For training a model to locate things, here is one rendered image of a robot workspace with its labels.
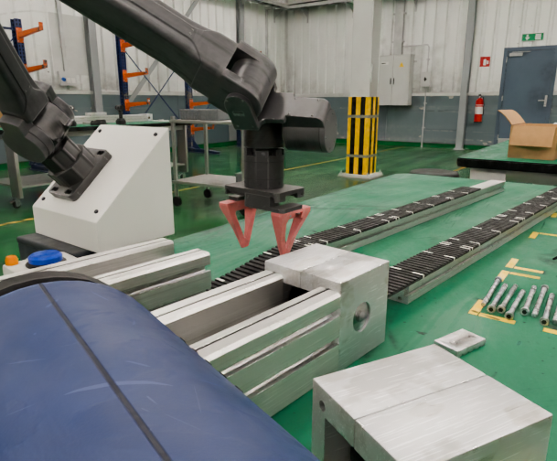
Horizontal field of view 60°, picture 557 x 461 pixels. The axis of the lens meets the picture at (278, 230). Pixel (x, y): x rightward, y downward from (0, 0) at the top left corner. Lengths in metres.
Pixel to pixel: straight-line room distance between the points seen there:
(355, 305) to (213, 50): 0.34
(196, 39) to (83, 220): 0.44
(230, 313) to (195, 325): 0.04
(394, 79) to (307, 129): 11.39
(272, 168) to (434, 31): 11.48
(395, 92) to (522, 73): 2.64
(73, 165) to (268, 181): 0.44
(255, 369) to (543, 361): 0.32
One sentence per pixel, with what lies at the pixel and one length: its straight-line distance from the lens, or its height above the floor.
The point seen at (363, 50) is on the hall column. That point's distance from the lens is 6.96.
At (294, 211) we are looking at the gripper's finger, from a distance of 0.66.
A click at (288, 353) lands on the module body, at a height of 0.83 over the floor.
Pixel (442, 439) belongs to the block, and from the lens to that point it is 0.28.
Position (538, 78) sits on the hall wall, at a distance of 11.44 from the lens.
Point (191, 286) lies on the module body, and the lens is 0.58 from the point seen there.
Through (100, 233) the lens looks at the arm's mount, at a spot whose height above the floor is 0.82.
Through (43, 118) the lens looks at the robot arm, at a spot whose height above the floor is 1.01.
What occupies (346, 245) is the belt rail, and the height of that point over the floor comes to 0.79.
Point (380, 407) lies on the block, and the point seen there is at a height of 0.87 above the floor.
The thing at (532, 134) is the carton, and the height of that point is 0.89.
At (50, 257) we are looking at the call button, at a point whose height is 0.85.
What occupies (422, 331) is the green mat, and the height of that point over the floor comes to 0.78.
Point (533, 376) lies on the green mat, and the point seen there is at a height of 0.78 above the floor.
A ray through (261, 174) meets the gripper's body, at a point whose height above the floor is 0.94.
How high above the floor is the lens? 1.04
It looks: 15 degrees down
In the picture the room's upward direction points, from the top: straight up
